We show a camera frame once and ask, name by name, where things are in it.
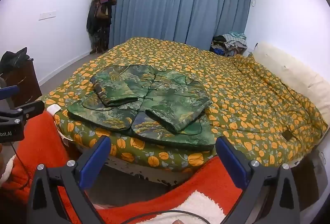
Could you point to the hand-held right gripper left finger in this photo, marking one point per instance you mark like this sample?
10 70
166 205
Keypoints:
96 159

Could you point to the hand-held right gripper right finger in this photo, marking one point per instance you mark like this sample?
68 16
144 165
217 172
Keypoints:
231 162

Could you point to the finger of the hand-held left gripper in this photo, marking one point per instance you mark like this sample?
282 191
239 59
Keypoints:
9 92
25 110

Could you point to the pile of clothes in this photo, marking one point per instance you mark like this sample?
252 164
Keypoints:
230 42

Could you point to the hanging dark clothes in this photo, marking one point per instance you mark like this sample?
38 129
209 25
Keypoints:
101 15

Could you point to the dark wooden cabinet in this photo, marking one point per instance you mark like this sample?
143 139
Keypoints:
22 84

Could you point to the person's red white fleece garment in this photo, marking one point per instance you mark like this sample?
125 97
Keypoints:
38 136

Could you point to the dark green cloth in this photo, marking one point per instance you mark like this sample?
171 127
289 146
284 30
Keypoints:
13 57

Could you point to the green orange floral quilt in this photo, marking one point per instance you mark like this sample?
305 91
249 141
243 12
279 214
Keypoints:
245 89

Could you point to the cream padded headboard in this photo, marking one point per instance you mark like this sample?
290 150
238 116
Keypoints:
288 69

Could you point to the blue curtain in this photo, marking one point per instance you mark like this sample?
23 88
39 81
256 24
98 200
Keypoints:
175 2

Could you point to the white wall plate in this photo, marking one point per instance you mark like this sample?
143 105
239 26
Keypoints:
47 15

